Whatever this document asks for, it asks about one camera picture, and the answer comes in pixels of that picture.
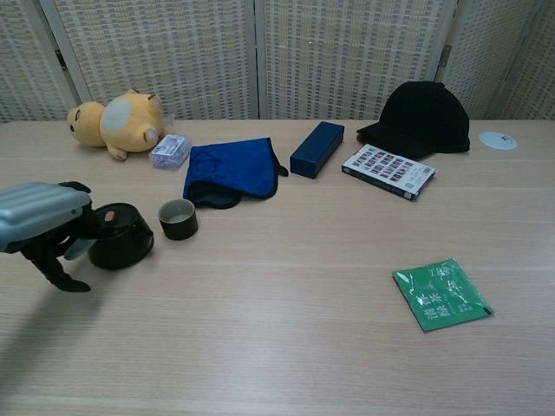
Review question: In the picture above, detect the dark green tea cup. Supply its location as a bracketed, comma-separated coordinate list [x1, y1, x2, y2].
[156, 198, 199, 242]

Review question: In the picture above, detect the small clear purple box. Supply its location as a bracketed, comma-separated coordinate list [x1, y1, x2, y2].
[148, 133, 193, 173]

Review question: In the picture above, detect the black fabric eye mask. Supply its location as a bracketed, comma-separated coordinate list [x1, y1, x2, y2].
[190, 184, 243, 211]

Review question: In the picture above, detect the printed flat card box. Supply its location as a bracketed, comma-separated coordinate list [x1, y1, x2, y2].
[340, 143, 438, 203]

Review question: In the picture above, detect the dark blue rectangular box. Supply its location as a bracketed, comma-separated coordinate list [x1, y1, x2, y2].
[289, 120, 346, 179]

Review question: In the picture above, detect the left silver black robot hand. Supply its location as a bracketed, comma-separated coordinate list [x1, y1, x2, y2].
[0, 180, 105, 294]

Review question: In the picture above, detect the white round disc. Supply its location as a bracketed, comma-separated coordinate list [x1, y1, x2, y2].
[478, 131, 519, 152]

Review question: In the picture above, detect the yellow plush toy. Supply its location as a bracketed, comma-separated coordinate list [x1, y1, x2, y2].
[66, 88, 174, 163]

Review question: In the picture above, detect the black baseball cap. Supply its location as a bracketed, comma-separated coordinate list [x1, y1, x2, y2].
[356, 80, 472, 159]

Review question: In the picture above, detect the woven folding screen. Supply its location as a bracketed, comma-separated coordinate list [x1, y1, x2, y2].
[0, 0, 555, 124]

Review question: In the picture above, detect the blue cloth pouch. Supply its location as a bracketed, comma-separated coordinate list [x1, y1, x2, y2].
[182, 137, 290, 203]

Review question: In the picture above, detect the black teapot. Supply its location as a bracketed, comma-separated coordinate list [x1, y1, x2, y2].
[86, 202, 155, 270]

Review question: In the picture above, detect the green tea packet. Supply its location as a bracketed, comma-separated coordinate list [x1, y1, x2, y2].
[391, 257, 495, 334]

